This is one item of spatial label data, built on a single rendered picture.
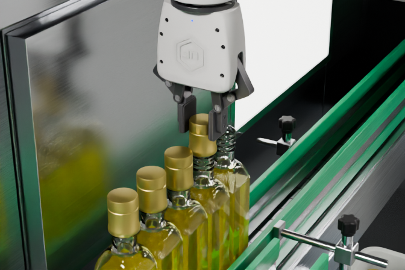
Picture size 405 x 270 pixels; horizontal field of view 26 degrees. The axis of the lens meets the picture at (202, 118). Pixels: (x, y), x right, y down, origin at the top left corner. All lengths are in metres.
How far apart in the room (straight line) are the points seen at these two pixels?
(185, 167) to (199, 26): 0.17
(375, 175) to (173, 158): 0.67
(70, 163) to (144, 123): 0.16
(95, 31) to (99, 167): 0.18
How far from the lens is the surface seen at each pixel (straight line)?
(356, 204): 1.56
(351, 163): 1.55
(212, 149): 1.09
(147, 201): 1.00
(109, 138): 1.13
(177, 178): 1.04
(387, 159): 1.68
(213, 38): 1.00
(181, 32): 1.01
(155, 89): 1.20
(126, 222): 0.96
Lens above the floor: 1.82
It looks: 26 degrees down
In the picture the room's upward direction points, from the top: straight up
